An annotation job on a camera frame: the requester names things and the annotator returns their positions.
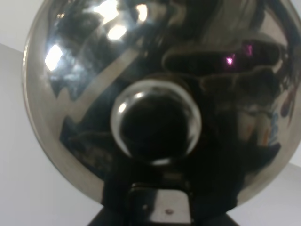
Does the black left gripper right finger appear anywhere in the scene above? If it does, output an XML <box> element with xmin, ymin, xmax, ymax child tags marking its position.
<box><xmin>188</xmin><ymin>174</ymin><xmax>238</xmax><ymax>225</ymax></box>

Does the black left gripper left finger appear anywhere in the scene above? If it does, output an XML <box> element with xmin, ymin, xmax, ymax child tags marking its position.
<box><xmin>89</xmin><ymin>162</ymin><xmax>134</xmax><ymax>226</ymax></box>

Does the stainless steel teapot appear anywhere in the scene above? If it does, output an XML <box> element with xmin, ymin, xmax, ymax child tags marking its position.
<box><xmin>23</xmin><ymin>0</ymin><xmax>301</xmax><ymax>208</ymax></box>

